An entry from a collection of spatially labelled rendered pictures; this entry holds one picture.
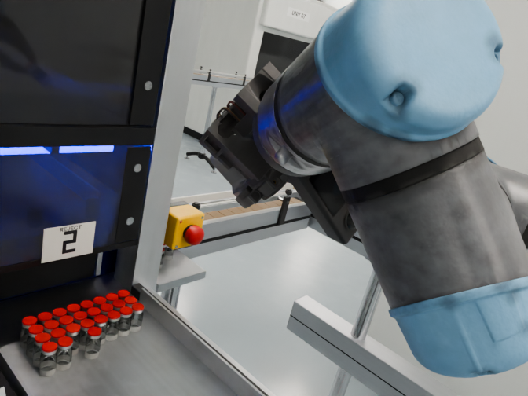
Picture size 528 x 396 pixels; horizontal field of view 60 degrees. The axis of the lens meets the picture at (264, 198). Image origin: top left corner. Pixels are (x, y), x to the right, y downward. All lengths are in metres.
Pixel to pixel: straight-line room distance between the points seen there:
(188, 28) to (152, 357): 0.53
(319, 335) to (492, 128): 0.99
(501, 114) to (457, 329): 1.68
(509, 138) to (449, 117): 1.69
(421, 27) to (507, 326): 0.14
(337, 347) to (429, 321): 1.39
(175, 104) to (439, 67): 0.65
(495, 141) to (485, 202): 1.67
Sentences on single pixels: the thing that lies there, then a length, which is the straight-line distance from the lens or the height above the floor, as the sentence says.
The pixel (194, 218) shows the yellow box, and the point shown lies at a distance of 0.93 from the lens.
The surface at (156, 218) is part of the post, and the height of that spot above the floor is 1.04.
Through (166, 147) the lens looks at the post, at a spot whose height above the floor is 1.18.
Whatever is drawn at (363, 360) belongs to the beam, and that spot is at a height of 0.51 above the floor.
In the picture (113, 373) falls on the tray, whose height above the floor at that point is 0.88.
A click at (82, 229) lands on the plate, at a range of 0.80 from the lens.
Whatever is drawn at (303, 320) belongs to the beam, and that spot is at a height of 0.50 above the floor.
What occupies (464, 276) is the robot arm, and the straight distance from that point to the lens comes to 0.23.
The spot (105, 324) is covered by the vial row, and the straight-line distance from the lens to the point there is 0.79.
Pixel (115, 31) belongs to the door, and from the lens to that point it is 0.74.
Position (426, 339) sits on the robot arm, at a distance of 0.25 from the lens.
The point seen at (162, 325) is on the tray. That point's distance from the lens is 0.86.
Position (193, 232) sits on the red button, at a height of 1.01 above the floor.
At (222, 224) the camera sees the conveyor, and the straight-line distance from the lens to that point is 1.18.
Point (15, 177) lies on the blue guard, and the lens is 0.72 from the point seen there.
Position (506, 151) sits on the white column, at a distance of 1.89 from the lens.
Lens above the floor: 1.39
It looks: 19 degrees down
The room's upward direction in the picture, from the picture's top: 14 degrees clockwise
